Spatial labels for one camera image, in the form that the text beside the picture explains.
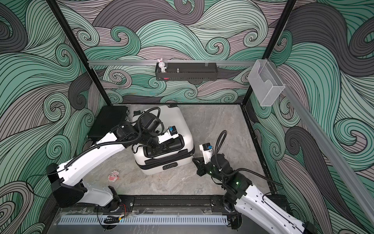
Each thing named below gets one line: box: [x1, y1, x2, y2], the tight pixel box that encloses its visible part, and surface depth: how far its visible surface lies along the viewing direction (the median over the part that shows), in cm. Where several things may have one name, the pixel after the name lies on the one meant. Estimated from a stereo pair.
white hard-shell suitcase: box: [132, 105, 195, 176], surface depth 71 cm
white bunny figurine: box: [157, 57, 168, 73], surface depth 90 cm
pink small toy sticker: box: [107, 170, 120, 183], surface depth 81 cm
